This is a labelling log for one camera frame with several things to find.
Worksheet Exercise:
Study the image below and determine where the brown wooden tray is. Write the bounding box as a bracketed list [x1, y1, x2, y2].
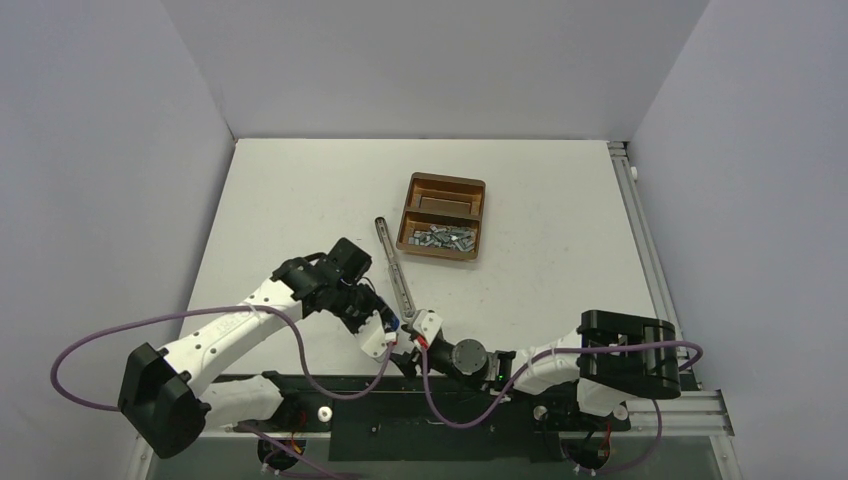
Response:
[396, 172, 486, 261]

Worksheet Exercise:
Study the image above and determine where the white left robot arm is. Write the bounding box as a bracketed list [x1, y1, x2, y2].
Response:
[117, 238, 400, 459]

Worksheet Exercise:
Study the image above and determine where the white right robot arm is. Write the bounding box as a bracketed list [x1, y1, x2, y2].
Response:
[390, 310, 681, 428]

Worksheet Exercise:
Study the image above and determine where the pile of grey staples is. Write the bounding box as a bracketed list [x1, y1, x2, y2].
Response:
[407, 225, 477, 253]

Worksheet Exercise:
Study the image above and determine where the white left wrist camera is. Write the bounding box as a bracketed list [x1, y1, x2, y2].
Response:
[354, 319, 397, 361]

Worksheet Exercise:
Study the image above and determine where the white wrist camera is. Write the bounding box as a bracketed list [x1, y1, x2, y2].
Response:
[404, 310, 443, 349]
[354, 319, 397, 361]

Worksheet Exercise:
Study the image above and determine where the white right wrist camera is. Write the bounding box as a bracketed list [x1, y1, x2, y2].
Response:
[404, 310, 443, 349]

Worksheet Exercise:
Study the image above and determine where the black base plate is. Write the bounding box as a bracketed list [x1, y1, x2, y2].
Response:
[236, 374, 640, 463]

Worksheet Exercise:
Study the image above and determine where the aluminium rail frame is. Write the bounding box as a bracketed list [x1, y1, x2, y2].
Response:
[135, 139, 742, 479]

